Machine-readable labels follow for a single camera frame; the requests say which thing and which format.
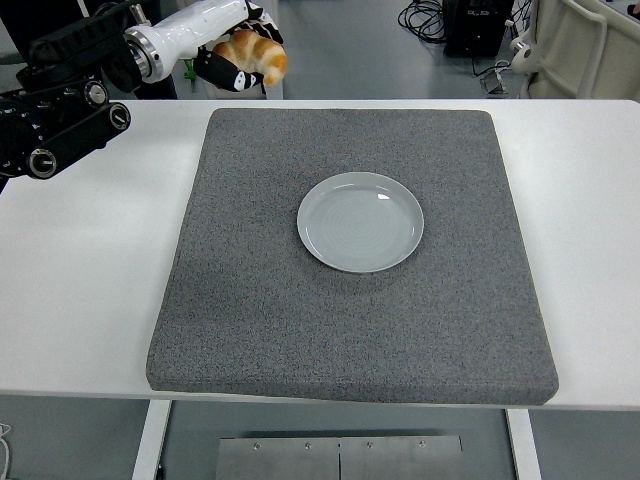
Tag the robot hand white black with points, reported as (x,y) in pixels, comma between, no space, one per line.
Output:
(195,25)

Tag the golden croissant bread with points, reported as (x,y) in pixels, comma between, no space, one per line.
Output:
(260,52)

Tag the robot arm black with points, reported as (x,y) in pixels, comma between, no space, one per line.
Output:
(65,140)

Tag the round grey plate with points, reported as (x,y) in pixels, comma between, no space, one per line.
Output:
(360,225)

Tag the grey metal plate with screws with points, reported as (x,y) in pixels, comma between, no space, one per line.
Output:
(340,460)

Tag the small green object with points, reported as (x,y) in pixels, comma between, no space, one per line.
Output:
(189,71)

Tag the black computer case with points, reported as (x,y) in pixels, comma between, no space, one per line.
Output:
(475,30)

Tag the grey floor pedal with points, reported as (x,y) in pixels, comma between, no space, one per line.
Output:
(494,84)

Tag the grey speckled mat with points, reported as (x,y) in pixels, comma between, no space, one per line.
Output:
(350,325)

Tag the cream cart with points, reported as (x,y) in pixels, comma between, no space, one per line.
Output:
(590,55)

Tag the white table leg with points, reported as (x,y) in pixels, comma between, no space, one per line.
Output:
(525,445)
(150,440)

